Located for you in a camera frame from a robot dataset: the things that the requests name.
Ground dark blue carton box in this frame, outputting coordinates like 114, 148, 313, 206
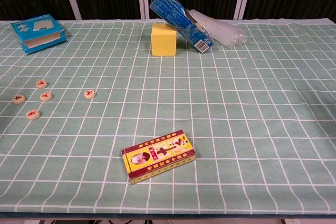
149, 0, 215, 54

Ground yellow red card box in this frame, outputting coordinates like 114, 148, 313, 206
121, 129, 197, 185

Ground clear plastic straw bundle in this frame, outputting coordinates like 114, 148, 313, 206
185, 8, 248, 50

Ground yellow sponge block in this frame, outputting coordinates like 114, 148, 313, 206
151, 23, 177, 57

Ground green checked tablecloth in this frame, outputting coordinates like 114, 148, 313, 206
0, 18, 336, 216

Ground light blue scale box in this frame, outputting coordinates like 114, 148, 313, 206
10, 13, 68, 56

